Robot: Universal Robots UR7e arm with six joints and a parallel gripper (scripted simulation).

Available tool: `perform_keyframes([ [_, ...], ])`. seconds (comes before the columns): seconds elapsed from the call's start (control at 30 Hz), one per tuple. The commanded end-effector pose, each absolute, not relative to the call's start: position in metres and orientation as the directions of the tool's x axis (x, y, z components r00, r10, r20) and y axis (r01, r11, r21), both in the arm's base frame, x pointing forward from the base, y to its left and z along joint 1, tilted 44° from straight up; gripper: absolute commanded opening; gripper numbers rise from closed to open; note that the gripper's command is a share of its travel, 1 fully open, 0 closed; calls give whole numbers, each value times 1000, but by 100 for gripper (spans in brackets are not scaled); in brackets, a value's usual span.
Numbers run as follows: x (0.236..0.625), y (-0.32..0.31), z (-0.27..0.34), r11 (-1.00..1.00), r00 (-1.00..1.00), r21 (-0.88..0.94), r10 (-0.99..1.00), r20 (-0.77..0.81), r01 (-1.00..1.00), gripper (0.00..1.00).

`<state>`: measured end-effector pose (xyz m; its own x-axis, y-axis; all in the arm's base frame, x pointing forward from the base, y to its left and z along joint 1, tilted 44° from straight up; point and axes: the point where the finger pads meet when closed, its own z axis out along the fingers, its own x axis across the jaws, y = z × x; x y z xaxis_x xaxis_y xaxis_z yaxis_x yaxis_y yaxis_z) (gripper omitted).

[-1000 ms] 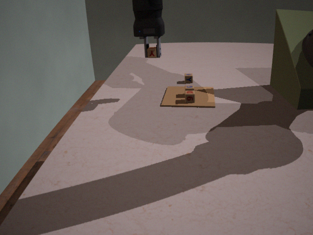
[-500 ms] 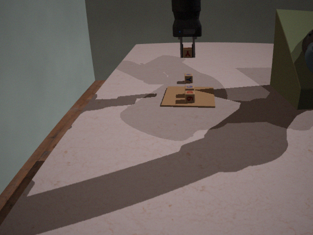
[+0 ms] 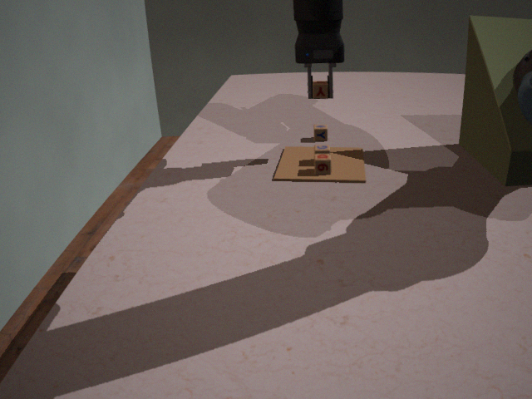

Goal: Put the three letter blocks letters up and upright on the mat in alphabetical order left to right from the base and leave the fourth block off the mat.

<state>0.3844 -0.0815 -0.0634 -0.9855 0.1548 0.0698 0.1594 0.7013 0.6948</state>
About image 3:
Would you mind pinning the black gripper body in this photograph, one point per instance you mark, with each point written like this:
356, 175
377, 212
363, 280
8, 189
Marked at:
318, 42

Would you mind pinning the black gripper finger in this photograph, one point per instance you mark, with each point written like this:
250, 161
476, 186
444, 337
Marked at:
330, 79
310, 81

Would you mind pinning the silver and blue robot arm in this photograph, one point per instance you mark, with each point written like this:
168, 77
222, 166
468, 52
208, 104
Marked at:
523, 85

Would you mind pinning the tan flat mat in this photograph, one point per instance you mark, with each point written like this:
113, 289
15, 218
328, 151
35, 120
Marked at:
297, 164

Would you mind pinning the wooden letter block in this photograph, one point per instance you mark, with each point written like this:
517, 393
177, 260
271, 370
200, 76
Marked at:
320, 133
322, 164
322, 149
320, 89

